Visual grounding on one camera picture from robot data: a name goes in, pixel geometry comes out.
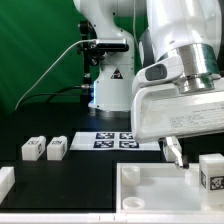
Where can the white L-shaped obstacle fence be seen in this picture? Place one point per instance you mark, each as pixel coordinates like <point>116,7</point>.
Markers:
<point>113,218</point>

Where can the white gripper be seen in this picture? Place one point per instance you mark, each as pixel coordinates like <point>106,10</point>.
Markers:
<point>159,110</point>

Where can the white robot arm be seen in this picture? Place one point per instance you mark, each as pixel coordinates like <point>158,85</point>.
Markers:
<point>154,30</point>

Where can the white square table top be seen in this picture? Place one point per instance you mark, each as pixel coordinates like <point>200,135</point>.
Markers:
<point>160,187</point>

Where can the white sheet with AprilTags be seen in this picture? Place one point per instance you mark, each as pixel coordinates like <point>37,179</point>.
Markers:
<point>109,141</point>

